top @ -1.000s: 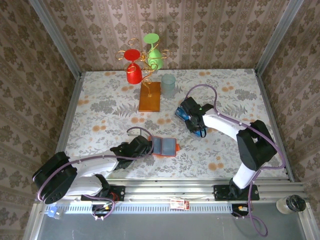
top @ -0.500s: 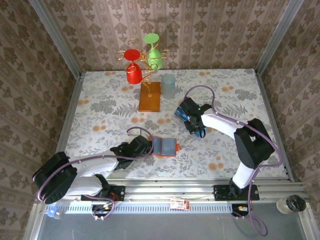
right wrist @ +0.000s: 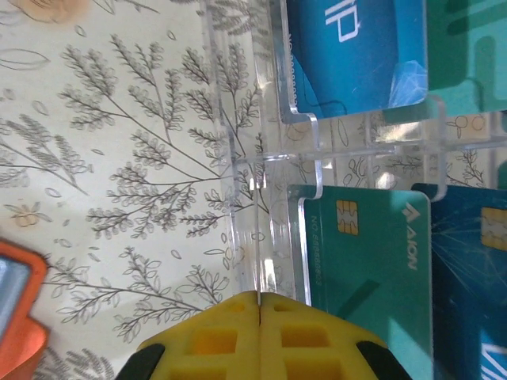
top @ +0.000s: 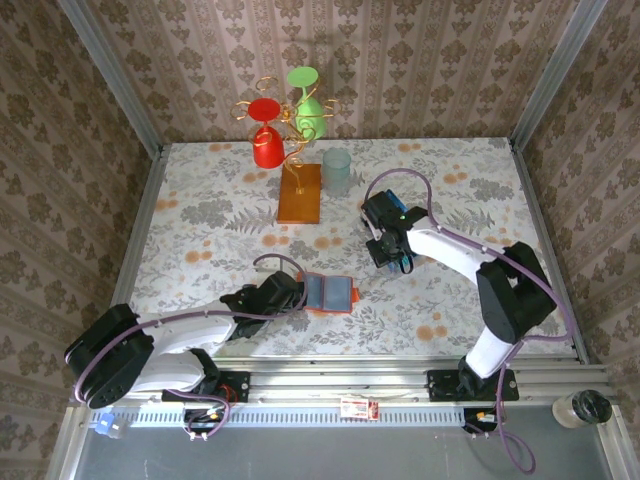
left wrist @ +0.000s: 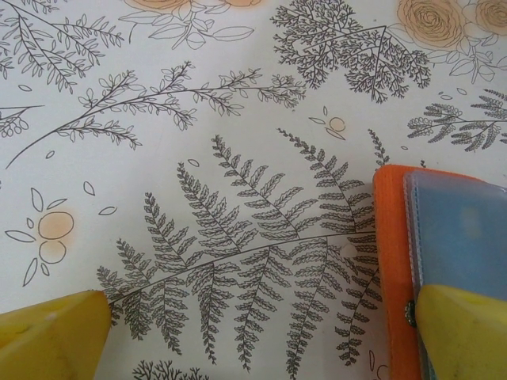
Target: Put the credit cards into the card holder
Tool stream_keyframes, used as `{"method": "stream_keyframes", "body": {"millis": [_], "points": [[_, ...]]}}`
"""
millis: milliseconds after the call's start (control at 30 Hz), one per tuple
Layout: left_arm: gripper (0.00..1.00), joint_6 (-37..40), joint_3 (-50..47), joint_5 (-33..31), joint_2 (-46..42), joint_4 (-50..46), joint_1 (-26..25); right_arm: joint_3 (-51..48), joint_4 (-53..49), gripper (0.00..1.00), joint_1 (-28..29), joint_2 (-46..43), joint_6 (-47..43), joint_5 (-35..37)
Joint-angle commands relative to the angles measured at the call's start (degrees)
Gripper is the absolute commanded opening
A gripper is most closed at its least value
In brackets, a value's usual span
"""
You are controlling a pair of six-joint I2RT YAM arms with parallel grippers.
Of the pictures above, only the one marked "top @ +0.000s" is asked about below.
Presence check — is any orange card holder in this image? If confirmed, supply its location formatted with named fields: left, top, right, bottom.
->
left=295, top=272, right=361, bottom=317

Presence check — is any translucent pale blue cup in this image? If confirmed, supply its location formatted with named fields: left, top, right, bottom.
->
left=321, top=148, right=353, bottom=197

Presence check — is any floral patterned tablecloth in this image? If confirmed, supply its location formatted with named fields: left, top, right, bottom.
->
left=117, top=138, right=576, bottom=357

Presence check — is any green plastic wine glass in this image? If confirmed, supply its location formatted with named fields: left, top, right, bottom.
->
left=286, top=66, right=329, bottom=141

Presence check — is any red plastic wine glass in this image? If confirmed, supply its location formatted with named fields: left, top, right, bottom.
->
left=248, top=98, right=286, bottom=169

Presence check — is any small red white box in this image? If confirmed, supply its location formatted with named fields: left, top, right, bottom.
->
left=340, top=397, right=380, bottom=421

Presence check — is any grey metal panel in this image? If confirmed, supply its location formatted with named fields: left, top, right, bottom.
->
left=74, top=425, right=614, bottom=480

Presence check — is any clear jar black lid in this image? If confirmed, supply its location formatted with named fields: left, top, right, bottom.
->
left=552, top=389, right=614, bottom=430

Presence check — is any gold wire rack wooden base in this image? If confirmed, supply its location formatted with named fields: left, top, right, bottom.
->
left=230, top=76, right=341, bottom=225

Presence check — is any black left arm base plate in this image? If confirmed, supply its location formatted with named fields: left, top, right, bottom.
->
left=161, top=370, right=251, bottom=404

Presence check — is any aluminium frame rail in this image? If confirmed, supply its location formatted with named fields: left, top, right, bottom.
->
left=144, top=363, right=615, bottom=407

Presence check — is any white slotted cable duct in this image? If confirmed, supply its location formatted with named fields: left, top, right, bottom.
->
left=99, top=405, right=466, bottom=429

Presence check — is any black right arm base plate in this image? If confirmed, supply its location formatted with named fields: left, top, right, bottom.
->
left=426, top=368, right=520, bottom=403

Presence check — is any aluminium table side rail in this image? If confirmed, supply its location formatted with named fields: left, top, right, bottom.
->
left=508, top=139, right=592, bottom=365
left=106, top=143, right=169, bottom=309

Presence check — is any aluminium frame post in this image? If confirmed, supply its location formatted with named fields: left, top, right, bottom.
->
left=508, top=0, right=610, bottom=149
left=54, top=0, right=166, bottom=156

